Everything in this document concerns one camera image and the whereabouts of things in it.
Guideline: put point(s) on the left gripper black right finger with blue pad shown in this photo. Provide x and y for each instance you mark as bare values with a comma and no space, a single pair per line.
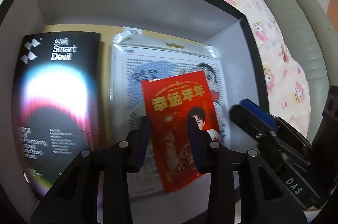
200,145

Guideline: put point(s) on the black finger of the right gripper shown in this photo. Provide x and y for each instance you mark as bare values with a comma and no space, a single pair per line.
249,123

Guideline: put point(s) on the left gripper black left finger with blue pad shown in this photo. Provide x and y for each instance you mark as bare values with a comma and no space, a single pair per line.
137,146

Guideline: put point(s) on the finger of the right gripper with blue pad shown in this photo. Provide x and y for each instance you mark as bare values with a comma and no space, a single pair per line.
257,111

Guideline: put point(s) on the red envelope with man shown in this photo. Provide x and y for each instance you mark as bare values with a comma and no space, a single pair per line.
169,104

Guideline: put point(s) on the clear bag printed sheet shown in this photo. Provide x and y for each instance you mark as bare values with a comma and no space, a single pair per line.
136,57

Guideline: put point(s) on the black Smart Devil package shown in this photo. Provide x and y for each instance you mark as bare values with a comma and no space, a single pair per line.
55,102

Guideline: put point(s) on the grey green sofa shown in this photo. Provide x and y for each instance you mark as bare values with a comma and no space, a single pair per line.
312,41

